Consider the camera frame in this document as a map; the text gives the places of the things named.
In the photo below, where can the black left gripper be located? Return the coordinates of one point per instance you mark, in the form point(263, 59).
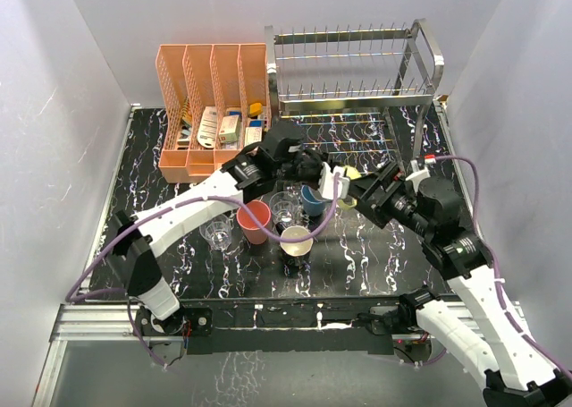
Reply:
point(318, 160)

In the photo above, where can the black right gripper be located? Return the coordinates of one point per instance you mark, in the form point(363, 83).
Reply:
point(366, 186)

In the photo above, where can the yellow faceted mug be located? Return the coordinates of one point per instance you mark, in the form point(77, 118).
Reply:
point(348, 202)

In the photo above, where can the light blue cup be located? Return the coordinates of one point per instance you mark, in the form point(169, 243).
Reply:
point(312, 206)

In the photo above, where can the clear ribbed glass cup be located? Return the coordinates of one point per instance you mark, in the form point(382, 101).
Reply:
point(284, 207)

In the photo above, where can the pink plastic cup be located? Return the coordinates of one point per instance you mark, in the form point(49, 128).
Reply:
point(255, 212)

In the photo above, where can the black glossy cup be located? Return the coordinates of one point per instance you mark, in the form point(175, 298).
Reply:
point(295, 253)

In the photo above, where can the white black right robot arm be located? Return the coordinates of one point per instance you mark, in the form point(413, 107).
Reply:
point(500, 355)

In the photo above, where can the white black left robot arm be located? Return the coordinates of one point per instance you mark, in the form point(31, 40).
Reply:
point(141, 239)

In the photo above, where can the stainless steel dish rack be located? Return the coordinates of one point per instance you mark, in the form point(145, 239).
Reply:
point(332, 72)

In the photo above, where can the white red printed box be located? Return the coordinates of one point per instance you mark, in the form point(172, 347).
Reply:
point(253, 135)

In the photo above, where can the yellow black small object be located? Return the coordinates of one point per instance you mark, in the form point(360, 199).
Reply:
point(255, 109)

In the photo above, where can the white green small box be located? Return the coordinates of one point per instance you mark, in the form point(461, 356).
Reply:
point(230, 129)

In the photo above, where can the white barcode label card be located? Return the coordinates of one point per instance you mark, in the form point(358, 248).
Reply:
point(208, 127)

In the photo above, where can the orange plastic file organizer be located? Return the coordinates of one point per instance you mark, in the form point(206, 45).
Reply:
point(212, 94)

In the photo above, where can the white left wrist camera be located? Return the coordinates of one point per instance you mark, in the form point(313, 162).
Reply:
point(330, 185)

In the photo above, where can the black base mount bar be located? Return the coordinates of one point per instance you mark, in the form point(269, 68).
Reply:
point(337, 324)

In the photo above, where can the aluminium frame rail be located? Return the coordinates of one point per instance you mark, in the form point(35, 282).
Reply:
point(98, 357)

